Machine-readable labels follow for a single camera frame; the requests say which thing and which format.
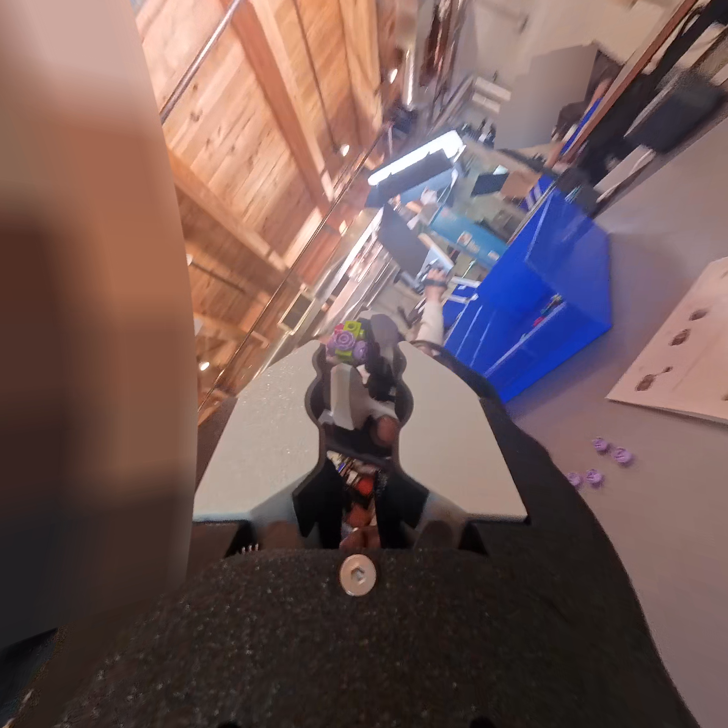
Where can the bright studio light panel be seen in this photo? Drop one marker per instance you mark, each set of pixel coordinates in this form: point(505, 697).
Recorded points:
point(415, 165)

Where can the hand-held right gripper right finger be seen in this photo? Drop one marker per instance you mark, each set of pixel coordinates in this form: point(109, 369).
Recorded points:
point(466, 455)

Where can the pile of small toy bricks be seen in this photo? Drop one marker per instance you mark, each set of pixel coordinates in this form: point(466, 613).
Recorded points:
point(546, 309)

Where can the person's left hand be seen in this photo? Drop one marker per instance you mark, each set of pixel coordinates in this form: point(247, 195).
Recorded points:
point(387, 430)

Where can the purple yellow flower assembly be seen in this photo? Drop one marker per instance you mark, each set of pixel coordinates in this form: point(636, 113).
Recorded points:
point(345, 345)

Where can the grey desk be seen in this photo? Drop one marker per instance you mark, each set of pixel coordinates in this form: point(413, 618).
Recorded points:
point(671, 228)

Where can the blue plastic bin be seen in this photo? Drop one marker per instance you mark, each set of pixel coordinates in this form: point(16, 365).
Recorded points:
point(535, 296)

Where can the blue printed carton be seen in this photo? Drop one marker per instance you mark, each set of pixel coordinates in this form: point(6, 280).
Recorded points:
point(466, 233)

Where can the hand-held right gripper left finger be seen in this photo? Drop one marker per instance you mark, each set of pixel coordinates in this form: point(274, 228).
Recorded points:
point(262, 455)

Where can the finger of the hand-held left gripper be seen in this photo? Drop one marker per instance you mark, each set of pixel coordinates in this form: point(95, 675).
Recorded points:
point(341, 393)

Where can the white instruction booklet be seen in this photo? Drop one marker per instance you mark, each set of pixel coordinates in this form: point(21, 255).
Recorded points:
point(683, 353)

